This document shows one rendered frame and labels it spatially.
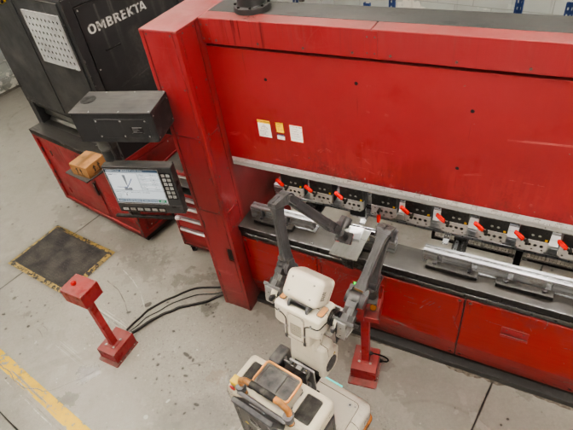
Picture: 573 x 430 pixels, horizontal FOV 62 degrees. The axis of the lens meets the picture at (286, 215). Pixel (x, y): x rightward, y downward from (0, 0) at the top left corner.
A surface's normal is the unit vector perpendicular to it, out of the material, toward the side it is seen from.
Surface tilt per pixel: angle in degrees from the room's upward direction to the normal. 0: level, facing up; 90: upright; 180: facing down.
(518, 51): 90
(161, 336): 0
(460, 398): 0
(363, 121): 90
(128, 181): 90
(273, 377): 0
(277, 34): 90
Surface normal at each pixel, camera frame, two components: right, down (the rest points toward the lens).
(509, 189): -0.44, 0.64
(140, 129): -0.18, 0.67
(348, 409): -0.11, -0.74
